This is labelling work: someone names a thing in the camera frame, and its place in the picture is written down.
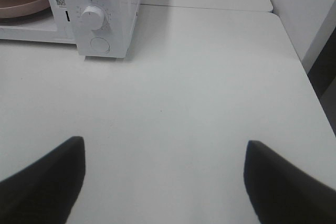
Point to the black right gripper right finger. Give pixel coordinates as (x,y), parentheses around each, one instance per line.
(282,193)

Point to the round white door button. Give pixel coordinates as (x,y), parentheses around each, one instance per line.
(100,45)

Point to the white microwave oven body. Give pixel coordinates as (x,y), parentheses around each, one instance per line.
(63,25)

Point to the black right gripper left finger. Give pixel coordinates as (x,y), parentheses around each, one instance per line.
(46,190)

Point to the pink round plate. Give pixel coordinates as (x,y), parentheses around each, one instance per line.
(20,8)

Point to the lower white timer knob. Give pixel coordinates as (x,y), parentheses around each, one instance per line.
(92,18)

